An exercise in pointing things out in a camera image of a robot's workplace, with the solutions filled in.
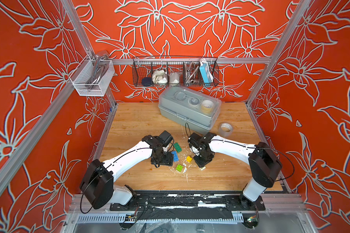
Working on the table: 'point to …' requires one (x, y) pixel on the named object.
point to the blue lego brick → (175, 156)
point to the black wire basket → (175, 72)
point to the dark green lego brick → (177, 147)
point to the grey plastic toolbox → (198, 110)
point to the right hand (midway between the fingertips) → (198, 165)
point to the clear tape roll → (225, 129)
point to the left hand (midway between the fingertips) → (168, 162)
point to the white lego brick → (202, 168)
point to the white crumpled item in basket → (158, 76)
